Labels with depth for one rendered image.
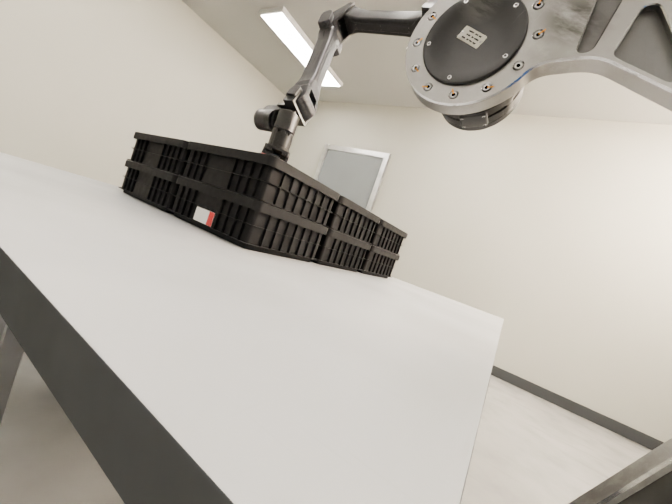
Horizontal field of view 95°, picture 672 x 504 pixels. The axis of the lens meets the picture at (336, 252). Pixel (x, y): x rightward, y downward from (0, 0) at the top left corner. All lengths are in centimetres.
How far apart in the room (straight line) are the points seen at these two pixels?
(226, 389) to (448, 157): 403
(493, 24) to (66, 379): 60
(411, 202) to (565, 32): 357
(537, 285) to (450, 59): 331
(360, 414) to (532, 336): 358
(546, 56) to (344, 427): 50
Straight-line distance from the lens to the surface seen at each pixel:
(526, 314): 374
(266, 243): 80
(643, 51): 56
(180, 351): 21
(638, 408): 395
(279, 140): 86
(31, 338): 27
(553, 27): 57
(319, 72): 102
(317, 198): 90
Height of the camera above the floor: 79
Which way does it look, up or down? 2 degrees down
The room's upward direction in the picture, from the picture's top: 19 degrees clockwise
